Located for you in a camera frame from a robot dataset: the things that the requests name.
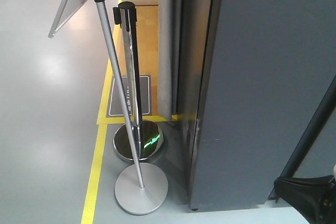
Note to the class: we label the grey floor sign mat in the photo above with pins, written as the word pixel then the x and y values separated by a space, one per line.
pixel 114 108

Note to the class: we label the chrome stanchion post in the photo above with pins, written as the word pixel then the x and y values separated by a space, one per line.
pixel 147 134

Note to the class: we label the silver sign stand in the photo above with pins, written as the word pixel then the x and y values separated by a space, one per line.
pixel 142 187

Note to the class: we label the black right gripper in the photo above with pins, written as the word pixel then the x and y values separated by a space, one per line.
pixel 313 198

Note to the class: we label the yellow floor tape line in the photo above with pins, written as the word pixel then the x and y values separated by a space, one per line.
pixel 100 203

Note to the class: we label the open fridge door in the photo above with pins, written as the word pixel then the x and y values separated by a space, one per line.
pixel 271 68

